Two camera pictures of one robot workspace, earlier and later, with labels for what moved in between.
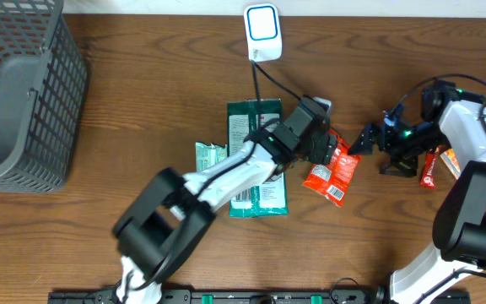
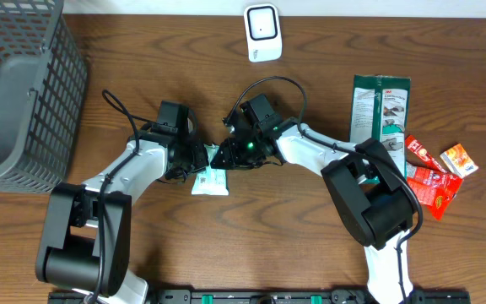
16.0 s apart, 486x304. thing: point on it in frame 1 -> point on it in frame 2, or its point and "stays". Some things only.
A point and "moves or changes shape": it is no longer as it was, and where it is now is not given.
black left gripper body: [316, 150] -> [191, 159]
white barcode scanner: [263, 32] stays
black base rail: [268, 296] stays
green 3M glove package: [266, 197] -> [380, 112]
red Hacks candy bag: [333, 179] moves or changes shape
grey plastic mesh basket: [29, 86] stays
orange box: [450, 160] stays
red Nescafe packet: [428, 176] moves or changes shape
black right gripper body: [413, 139] -> [244, 154]
